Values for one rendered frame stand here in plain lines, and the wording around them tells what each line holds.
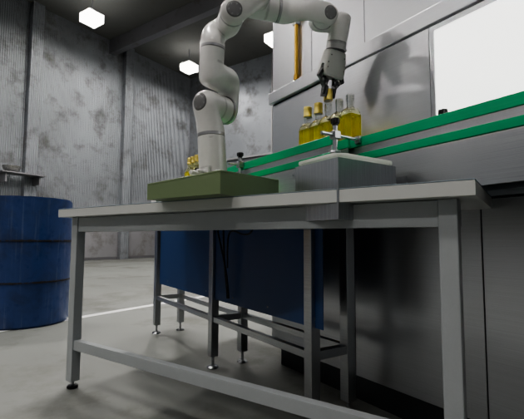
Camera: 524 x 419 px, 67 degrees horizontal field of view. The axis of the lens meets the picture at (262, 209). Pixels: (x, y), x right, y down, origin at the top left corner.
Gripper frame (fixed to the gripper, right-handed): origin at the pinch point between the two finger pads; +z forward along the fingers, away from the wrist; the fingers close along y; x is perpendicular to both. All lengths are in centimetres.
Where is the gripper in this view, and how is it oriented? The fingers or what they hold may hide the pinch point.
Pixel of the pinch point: (328, 92)
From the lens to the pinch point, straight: 159.6
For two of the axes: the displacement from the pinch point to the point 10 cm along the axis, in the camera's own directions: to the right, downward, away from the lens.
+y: -8.3, -0.5, -5.6
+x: 5.4, 2.0, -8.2
